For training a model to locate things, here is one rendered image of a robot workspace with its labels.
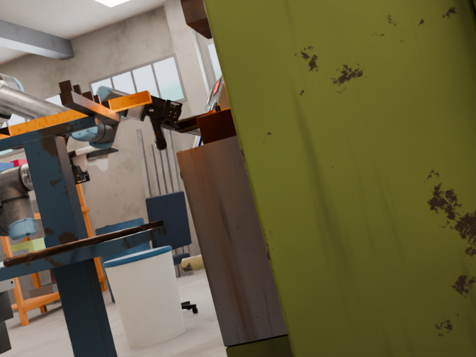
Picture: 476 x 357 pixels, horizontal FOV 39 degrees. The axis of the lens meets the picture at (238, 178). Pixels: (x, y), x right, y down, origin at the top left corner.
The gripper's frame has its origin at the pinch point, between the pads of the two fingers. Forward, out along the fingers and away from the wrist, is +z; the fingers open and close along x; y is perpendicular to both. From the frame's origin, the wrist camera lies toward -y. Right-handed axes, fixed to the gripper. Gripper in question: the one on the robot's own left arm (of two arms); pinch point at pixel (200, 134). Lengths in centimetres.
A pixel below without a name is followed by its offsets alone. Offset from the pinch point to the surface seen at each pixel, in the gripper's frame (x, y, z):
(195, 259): -3.8, -38.9, 8.8
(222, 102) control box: -6.9, 10.8, 3.1
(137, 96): -78, -11, -22
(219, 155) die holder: -68, -16, -1
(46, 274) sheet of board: 812, -116, -85
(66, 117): -74, -19, -34
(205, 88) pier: 684, 192, 52
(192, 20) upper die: -54, 16, -15
